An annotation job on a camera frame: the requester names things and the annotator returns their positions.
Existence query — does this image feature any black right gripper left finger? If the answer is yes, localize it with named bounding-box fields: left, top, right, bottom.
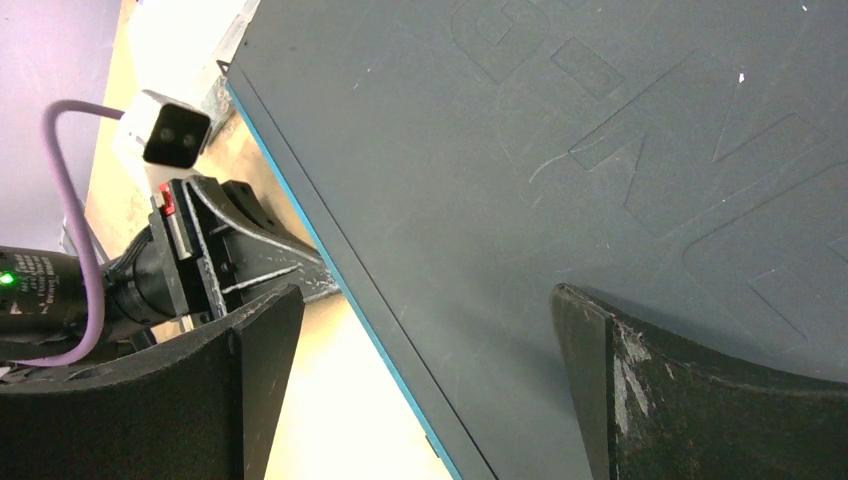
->
left=1, top=285, right=305, bottom=479

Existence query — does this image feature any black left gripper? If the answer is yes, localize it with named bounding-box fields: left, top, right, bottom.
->
left=105, top=175, right=341, bottom=325

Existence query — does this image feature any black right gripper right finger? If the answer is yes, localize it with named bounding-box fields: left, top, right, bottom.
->
left=551, top=283, right=847, bottom=479

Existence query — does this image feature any dark grey network switch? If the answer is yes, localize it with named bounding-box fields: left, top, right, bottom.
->
left=228, top=1, right=847, bottom=479

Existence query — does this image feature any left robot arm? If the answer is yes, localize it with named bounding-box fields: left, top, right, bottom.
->
left=1, top=175, right=339, bottom=362

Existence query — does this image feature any clear plastic organizer box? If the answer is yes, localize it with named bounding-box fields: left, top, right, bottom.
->
left=127, top=0, right=259, bottom=133

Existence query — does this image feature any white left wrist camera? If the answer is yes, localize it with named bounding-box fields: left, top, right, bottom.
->
left=112, top=89, right=211, bottom=169

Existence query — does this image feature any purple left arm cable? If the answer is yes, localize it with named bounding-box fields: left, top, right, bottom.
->
left=13, top=99, right=126, bottom=369

